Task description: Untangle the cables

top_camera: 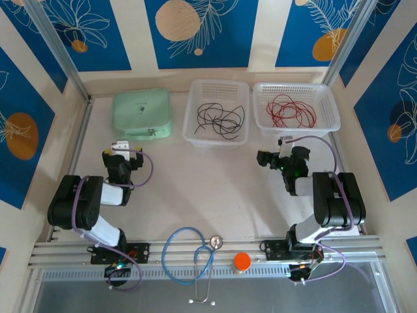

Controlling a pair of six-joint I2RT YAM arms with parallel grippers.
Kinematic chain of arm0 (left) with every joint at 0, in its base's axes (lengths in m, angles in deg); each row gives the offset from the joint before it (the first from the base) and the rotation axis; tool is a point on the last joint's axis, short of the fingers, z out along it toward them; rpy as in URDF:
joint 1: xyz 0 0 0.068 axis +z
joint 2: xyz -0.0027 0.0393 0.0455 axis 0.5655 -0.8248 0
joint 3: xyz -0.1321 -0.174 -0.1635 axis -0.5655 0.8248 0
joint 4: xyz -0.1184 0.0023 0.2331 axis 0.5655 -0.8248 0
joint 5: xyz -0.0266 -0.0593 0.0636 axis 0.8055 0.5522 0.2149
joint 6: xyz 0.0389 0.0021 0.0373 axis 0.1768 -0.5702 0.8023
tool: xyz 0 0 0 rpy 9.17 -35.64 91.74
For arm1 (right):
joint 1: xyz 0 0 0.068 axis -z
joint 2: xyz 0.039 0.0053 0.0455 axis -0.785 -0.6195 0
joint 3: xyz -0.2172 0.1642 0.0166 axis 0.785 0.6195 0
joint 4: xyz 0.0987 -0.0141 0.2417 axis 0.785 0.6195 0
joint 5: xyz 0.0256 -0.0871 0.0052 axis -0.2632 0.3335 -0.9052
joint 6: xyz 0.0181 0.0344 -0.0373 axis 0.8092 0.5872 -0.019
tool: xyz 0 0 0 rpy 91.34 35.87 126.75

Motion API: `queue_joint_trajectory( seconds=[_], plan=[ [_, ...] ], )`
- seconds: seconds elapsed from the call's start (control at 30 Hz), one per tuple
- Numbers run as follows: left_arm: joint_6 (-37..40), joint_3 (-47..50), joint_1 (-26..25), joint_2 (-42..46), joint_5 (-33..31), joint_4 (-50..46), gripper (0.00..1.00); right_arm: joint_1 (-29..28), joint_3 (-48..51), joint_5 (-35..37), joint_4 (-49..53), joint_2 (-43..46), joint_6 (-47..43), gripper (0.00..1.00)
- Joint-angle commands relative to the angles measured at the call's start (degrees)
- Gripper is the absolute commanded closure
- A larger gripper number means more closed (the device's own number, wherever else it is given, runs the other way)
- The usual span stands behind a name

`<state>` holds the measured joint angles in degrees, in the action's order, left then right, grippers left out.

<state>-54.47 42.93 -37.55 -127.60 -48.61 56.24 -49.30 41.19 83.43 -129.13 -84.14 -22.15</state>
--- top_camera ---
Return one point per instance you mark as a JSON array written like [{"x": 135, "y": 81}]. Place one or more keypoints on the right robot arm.
[{"x": 339, "y": 202}]

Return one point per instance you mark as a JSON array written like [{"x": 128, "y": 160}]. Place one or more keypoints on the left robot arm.
[{"x": 75, "y": 202}]

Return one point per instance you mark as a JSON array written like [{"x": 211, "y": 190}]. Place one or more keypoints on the mint green zipper pouch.
[{"x": 141, "y": 112}]

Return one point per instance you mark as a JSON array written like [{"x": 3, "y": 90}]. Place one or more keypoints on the white perforated plastic basket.
[
  {"x": 325, "y": 107},
  {"x": 216, "y": 94}
]

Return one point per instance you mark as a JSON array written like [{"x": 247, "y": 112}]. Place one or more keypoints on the blue stethoscope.
[{"x": 216, "y": 242}]

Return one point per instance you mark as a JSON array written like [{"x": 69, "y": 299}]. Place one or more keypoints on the orange cap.
[{"x": 242, "y": 259}]

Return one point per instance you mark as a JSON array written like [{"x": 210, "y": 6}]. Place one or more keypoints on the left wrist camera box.
[{"x": 121, "y": 145}]

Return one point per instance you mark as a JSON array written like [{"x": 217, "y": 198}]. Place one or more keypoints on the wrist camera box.
[
  {"x": 121, "y": 145},
  {"x": 284, "y": 143}
]

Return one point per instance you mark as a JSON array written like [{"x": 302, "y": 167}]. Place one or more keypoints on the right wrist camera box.
[{"x": 284, "y": 143}]

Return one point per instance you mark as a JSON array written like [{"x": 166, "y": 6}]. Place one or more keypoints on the aluminium frame post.
[
  {"x": 350, "y": 32},
  {"x": 70, "y": 70}
]

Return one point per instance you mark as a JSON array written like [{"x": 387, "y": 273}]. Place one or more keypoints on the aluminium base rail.
[{"x": 65, "y": 251}]

